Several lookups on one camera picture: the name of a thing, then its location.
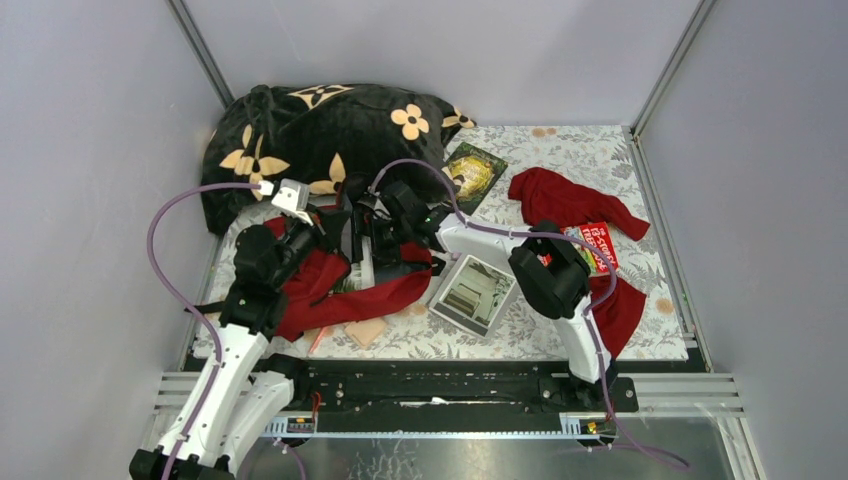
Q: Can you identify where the dark green gold book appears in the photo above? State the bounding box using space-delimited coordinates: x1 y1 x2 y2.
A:
443 142 509 215

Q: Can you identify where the red treehouse book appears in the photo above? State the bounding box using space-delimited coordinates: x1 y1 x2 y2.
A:
562 222 619 277

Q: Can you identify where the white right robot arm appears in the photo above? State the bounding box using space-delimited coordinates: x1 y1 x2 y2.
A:
368 181 617 412

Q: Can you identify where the red cloth garment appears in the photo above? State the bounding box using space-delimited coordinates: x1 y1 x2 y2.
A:
508 167 650 358

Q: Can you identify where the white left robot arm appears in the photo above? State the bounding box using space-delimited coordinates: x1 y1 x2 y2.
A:
129 179 328 479

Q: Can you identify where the orange pen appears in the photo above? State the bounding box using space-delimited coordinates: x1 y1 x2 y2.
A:
308 327 332 354

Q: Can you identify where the white palm leaf book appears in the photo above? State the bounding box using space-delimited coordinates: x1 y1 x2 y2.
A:
332 236 376 294

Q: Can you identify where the black floral blanket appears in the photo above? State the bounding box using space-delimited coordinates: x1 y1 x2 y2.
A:
201 83 476 202

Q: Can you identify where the grey interior photo book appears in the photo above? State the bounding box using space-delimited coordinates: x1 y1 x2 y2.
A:
428 254 518 338

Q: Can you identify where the floral table mat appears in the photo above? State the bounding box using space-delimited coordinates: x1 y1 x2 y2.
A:
269 125 688 361

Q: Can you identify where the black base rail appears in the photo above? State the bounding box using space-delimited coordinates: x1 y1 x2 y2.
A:
272 358 639 435

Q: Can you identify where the red student backpack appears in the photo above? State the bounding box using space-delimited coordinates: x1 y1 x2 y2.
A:
192 205 446 343

